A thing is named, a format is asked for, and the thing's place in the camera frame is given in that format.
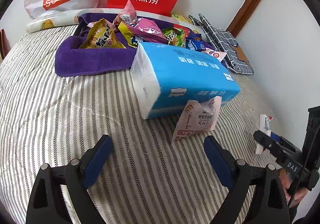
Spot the pink snack bag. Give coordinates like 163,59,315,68
113,0,137,28

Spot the green snack packet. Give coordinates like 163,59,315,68
162,27,186,48

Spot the rolled fruit print mat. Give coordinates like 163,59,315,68
25,8,176,34

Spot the blue tissue pack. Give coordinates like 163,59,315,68
130,42,240,119

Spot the yellow triangular snack packet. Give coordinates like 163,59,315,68
79,19,125,49

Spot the blue snack packet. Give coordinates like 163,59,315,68
185,34,206,52

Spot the large magenta snack bag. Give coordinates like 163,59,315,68
118,18,169,48

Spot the person's right hand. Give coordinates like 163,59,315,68
278,168,311,208

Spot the white pink snack packet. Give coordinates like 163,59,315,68
172,96,222,142

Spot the grey checked folded cloth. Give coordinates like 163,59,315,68
189,14,254,75

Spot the small white striped packet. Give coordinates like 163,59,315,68
255,114,273,155

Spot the yellow tea drink pack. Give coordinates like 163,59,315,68
170,12,194,24

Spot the pink white candy packet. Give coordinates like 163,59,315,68
202,48,226,62

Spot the purple towel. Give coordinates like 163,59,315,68
54,12,227,78

